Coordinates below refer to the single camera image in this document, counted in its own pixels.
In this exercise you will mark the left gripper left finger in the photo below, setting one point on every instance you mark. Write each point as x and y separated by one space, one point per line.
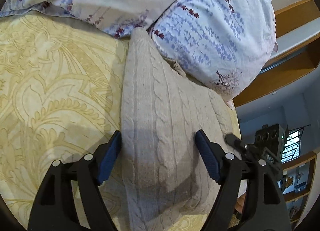
54 207

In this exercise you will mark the floral white pillow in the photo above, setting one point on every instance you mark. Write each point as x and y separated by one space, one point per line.
224 44

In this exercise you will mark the beige cable-knit sweater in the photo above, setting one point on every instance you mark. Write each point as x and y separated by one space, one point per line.
167 184

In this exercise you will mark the yellow orange patterned bedspread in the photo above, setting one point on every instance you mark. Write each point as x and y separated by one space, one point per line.
61 89

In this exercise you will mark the wooden bookshelf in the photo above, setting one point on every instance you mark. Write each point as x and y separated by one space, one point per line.
298 176

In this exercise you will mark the wooden headboard frame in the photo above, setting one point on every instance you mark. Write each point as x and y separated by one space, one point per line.
297 29

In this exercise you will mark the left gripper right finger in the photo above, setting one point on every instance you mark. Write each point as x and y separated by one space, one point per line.
264 206

